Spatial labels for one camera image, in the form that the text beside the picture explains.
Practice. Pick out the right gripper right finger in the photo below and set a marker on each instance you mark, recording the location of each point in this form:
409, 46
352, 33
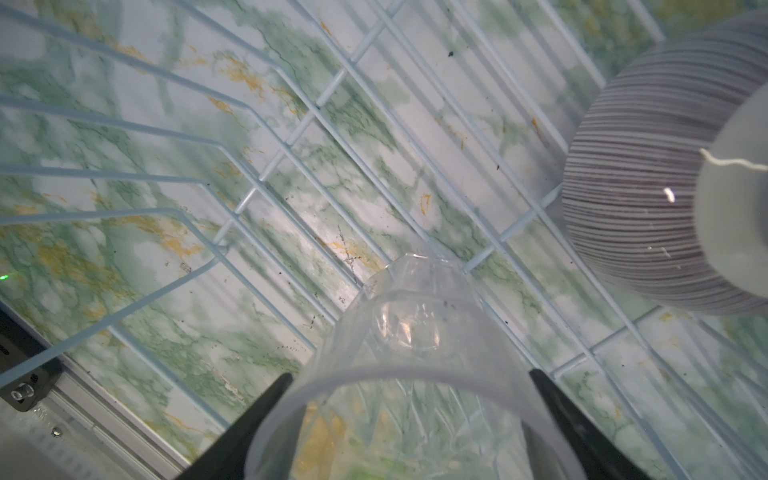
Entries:
598, 456

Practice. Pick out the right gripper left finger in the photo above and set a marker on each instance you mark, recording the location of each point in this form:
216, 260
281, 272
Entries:
225, 458

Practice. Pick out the clear drinking glass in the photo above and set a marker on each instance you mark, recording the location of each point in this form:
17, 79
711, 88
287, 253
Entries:
414, 381

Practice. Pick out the white wire dish rack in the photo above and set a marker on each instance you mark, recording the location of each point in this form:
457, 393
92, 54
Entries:
193, 193

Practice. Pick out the striped ceramic bowl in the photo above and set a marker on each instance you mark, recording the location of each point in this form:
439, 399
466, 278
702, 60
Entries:
665, 182

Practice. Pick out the aluminium front rail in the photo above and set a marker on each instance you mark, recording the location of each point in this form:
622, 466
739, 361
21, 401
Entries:
58, 423

